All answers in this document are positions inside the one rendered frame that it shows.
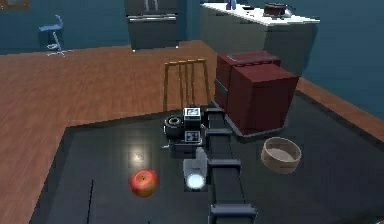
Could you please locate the red apple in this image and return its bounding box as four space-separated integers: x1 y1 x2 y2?
129 168 159 199

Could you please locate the wooden slatted chair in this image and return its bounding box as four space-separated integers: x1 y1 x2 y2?
162 58 212 113

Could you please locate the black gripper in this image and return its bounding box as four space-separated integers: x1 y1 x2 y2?
161 114 203 160

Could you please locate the beige round bowl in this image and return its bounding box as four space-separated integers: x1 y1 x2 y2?
260 136 303 175

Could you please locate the blue bar stool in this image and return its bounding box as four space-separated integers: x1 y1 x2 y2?
38 14 73 57

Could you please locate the brown framed picture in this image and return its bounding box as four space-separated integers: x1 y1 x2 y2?
0 0 31 10

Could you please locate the dark red box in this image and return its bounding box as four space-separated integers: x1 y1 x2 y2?
213 50 282 112
225 62 300 137

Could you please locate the black table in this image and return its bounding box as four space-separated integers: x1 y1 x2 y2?
29 89 384 224

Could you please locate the clear drinking glass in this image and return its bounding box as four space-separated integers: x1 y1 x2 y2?
182 148 210 193

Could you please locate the white topped kitchen counter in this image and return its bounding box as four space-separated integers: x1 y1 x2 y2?
199 2 321 77

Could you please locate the dark grey fridge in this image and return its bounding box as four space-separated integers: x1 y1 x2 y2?
123 0 180 52

